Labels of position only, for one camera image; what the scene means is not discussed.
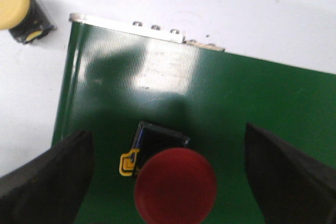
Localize green conveyor belt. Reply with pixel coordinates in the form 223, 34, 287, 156
53, 13, 335, 223

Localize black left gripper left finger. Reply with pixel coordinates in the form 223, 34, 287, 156
1, 131, 94, 223

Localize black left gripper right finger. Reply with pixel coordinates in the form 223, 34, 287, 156
244, 124, 335, 223

